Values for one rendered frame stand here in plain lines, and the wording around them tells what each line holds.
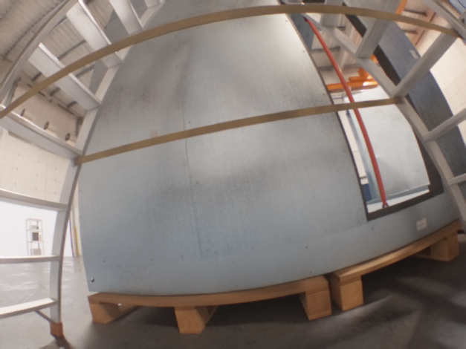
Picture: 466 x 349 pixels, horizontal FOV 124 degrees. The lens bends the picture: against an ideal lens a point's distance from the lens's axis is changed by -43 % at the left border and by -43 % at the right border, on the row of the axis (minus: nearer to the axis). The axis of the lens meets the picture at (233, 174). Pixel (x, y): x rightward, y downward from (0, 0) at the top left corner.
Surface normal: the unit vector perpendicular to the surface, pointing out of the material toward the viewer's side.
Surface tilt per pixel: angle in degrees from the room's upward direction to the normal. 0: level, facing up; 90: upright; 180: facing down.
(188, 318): 90
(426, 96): 90
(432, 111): 90
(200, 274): 90
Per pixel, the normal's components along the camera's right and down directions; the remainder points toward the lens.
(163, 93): -0.15, -0.22
